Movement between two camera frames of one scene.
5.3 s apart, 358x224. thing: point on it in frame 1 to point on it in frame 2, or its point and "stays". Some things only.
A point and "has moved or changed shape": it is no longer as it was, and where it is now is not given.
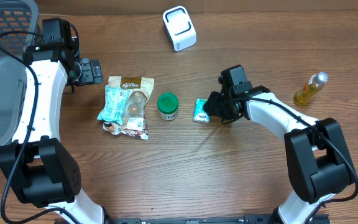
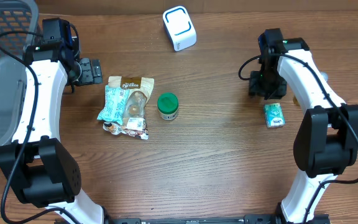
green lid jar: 168,104 stays
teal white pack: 115,99 stays
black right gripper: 213,104 to 266,88
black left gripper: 91,76 stays
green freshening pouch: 209,106 has moved or changed shape
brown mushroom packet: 133,122 stays
